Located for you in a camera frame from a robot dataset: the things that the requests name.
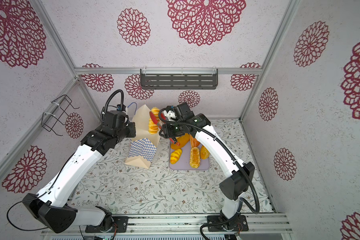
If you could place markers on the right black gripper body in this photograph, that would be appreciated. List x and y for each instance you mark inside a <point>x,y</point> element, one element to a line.
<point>176,130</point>

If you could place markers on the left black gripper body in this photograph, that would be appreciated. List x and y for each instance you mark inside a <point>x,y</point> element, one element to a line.
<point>129,131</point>

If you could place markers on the red kitchen tongs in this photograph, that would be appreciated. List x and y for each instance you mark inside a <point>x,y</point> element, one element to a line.
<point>155,121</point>

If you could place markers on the striped swirl bread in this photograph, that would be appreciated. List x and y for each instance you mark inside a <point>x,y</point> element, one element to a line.
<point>153,129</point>

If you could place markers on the blue checkered paper bag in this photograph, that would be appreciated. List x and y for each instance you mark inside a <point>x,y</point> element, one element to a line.
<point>144,145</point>

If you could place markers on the round golden bun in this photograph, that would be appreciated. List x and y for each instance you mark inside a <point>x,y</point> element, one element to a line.
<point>204,153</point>

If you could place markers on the oval topped bread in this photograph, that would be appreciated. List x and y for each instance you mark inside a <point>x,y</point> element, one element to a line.
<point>195,157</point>

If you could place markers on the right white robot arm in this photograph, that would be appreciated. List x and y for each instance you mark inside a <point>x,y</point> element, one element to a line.
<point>237,188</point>

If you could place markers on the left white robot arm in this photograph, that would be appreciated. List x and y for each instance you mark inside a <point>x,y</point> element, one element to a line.
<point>50,205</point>

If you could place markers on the long orange bread loaf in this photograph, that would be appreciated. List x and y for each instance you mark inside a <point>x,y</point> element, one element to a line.
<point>181,142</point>

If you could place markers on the brown croissant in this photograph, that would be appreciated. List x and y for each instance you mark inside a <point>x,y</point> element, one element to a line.
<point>194,143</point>

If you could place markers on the small yellow striped bun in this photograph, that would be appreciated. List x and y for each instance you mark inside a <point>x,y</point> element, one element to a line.
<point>175,156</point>

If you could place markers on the lavender tray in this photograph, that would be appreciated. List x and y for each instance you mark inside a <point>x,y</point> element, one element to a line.
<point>184,161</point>

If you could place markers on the grey wall shelf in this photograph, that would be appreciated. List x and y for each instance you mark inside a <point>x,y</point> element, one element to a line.
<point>179,80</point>

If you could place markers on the black wire wall rack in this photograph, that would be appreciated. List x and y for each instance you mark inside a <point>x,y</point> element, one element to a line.
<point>50,119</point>

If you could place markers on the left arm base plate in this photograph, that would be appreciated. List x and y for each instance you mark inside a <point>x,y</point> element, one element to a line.
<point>117,224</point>

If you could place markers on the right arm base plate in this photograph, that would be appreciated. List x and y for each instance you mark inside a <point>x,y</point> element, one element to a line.
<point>238,224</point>

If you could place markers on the aluminium front rail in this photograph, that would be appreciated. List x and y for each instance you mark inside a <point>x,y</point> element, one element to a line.
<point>189,224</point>

